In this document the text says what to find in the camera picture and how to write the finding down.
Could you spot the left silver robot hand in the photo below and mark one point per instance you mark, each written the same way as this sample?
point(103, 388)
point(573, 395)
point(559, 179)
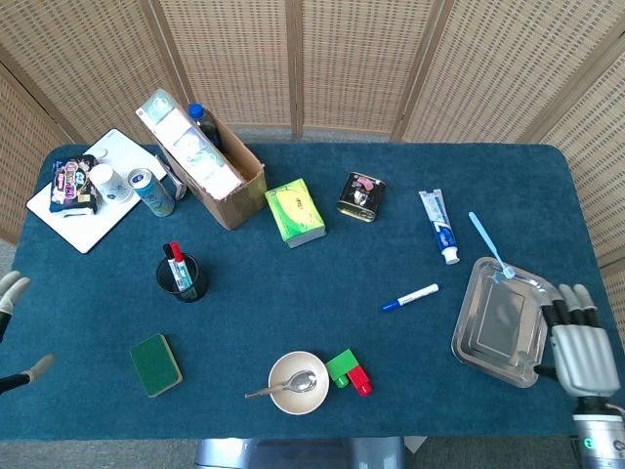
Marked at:
point(12, 290)

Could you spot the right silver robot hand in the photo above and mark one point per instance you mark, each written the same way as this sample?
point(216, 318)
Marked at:
point(583, 356)

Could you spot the black mesh pen holder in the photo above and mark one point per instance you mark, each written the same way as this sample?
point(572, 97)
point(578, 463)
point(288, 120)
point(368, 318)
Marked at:
point(193, 276)

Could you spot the blue white marker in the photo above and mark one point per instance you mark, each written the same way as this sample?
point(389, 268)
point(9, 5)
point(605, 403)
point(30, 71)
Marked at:
point(410, 297)

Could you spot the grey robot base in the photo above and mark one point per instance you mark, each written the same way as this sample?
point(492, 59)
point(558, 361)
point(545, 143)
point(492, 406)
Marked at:
point(298, 454)

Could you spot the red marker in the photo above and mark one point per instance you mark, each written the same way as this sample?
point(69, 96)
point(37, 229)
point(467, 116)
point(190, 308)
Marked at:
point(178, 256)

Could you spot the stainless steel tray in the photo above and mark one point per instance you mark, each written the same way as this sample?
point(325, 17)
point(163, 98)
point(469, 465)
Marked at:
point(498, 322)

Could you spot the white board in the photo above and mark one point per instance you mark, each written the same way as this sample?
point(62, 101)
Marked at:
point(88, 227)

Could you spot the snack bag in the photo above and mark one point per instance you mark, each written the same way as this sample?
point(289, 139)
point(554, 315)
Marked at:
point(73, 184)

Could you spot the white flower paper cup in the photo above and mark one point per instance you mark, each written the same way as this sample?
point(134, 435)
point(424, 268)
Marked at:
point(111, 184)

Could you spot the light blue toothbrush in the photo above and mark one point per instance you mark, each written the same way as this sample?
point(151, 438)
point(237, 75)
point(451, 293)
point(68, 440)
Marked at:
point(486, 239)

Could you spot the green yellow sponge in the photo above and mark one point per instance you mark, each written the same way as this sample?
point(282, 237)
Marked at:
point(155, 364)

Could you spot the light blue drink can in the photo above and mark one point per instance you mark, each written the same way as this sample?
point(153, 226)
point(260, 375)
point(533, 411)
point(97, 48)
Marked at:
point(154, 195)

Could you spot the white blue toothpaste tube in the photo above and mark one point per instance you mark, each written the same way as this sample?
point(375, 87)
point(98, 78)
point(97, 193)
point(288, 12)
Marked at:
point(439, 225)

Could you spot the red toy block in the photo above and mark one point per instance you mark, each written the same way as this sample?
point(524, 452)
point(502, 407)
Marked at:
point(360, 380)

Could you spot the white pastel tissue multipack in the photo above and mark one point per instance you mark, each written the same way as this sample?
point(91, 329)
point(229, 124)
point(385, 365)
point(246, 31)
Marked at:
point(190, 141)

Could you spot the green toy block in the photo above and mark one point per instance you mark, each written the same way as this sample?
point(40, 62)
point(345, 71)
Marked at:
point(342, 364)

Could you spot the brown cardboard box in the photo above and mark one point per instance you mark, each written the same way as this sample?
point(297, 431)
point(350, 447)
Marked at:
point(239, 205)

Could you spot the dark bottle with blue cap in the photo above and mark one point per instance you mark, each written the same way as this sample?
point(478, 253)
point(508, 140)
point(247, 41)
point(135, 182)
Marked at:
point(205, 122)

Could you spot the black gold luncheon meat can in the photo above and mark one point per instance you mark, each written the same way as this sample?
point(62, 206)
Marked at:
point(361, 195)

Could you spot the metal spoon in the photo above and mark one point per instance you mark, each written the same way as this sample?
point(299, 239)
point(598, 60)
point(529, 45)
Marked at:
point(300, 381)

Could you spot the green tissue pack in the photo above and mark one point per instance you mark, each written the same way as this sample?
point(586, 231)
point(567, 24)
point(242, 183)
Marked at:
point(295, 212)

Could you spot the beige bowl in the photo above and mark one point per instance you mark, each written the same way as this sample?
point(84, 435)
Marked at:
point(293, 403)

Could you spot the woven wooden folding screen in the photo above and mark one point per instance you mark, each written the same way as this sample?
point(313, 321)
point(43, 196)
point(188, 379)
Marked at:
point(361, 63)

